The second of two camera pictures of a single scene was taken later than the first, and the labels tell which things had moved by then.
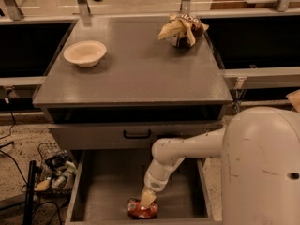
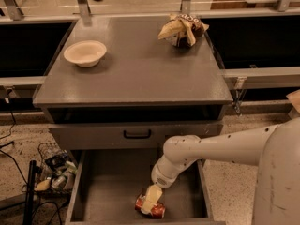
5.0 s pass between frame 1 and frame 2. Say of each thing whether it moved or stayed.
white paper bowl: stayed
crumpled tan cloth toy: stayed
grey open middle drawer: stayed
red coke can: moved
